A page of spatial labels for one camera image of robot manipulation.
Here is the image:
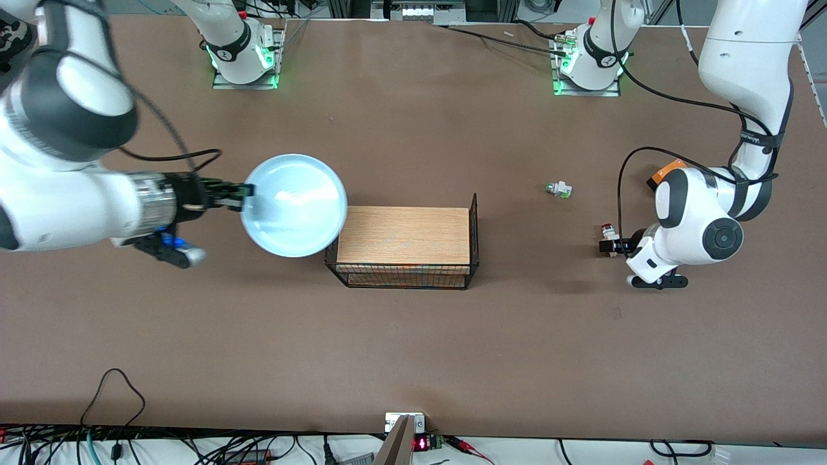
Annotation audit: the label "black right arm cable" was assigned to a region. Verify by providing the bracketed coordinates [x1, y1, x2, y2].
[84, 39, 224, 175]

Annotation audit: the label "grey camera mounting post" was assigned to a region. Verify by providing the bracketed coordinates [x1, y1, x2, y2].
[373, 415, 415, 465]

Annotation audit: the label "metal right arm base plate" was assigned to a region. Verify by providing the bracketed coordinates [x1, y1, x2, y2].
[213, 26, 286, 90]

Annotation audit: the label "black coiled cable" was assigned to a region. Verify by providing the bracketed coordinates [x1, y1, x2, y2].
[649, 439, 715, 458]

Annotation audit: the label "white mounting bracket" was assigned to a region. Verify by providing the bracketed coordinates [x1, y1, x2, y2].
[385, 412, 426, 433]

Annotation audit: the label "black cable to arm base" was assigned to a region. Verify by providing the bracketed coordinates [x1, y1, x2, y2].
[446, 19, 572, 56]

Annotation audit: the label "black wire rack wooden top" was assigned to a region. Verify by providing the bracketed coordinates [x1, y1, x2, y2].
[324, 192, 480, 290]

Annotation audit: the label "black power adapter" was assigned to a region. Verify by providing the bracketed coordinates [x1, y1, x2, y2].
[223, 449, 273, 465]

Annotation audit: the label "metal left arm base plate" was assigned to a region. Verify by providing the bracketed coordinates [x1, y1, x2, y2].
[551, 32, 622, 98]

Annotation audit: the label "light blue round plate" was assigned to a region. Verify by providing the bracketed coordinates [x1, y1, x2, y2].
[240, 154, 348, 258]

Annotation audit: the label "teal cable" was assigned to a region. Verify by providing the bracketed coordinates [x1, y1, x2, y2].
[76, 429, 103, 465]

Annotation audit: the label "red clip leads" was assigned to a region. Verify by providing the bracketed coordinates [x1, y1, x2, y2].
[446, 436, 495, 465]

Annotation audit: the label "orange button enclosure box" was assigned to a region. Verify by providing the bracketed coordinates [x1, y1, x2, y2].
[647, 158, 686, 191]

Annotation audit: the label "black looped table cable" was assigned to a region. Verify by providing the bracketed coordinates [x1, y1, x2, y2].
[81, 368, 146, 428]

